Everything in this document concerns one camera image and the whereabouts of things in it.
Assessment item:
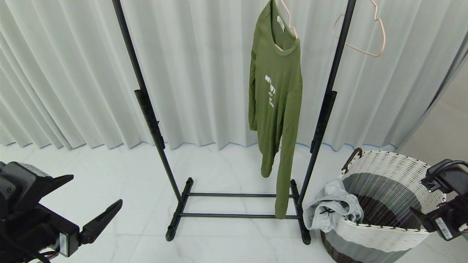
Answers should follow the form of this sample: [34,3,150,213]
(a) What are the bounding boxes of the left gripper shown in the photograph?
[22,175,123,258]

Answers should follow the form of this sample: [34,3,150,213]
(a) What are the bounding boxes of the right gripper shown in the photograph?
[409,204,468,241]

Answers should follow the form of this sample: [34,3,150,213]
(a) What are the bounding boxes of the green long-sleeved shirt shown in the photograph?
[249,0,303,220]

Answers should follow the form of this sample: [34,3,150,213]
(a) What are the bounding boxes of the pink clothes hanger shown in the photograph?
[274,0,298,52]
[333,0,386,58]

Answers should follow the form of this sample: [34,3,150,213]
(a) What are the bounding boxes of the white laundry basket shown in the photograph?
[321,147,446,263]

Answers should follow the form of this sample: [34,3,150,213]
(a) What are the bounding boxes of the black clothes rack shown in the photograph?
[112,0,357,245]

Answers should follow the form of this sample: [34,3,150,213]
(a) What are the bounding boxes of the pale grey shorts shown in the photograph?
[303,178,364,233]

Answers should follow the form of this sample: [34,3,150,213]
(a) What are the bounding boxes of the white curtain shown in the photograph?
[0,0,468,151]

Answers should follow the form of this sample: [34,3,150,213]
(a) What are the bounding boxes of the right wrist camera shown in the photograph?
[420,159,468,220]

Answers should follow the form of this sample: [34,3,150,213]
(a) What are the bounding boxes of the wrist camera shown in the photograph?
[420,159,468,220]
[0,162,54,220]

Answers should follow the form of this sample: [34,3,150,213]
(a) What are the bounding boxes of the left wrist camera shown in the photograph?
[0,162,54,220]

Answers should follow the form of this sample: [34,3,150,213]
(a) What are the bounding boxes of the black cable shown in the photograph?
[426,160,468,183]

